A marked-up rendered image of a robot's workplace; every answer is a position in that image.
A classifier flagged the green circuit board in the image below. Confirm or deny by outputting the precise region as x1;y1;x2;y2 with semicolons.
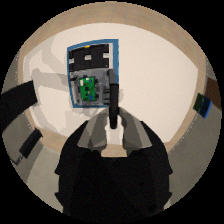
79;77;96;101

